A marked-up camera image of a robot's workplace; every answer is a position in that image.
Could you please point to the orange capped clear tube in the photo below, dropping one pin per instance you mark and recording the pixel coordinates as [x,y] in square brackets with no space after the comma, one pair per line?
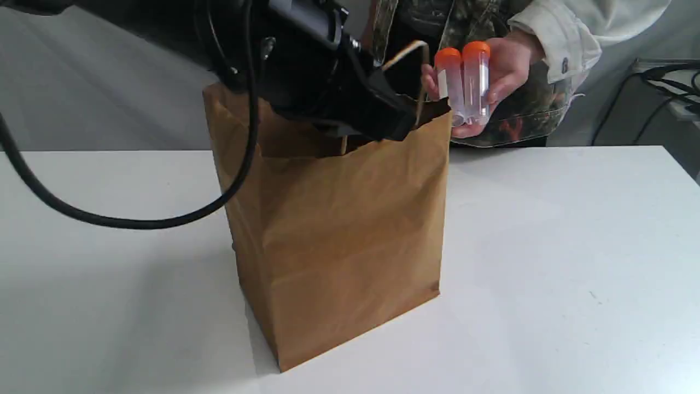
[476,56]
[448,66]

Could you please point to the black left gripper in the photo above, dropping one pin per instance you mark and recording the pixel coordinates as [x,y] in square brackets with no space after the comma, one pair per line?
[304,80]

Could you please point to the brown paper bag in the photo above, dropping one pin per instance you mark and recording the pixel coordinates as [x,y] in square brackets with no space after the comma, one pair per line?
[334,237]

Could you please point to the grey side table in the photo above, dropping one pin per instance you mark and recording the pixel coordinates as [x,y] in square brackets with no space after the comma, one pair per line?
[656,104]

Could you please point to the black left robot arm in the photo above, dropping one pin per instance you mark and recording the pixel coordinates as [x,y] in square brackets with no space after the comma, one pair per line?
[228,37]

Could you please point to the white backdrop curtain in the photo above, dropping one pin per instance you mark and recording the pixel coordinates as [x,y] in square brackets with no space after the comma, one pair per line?
[75,82]

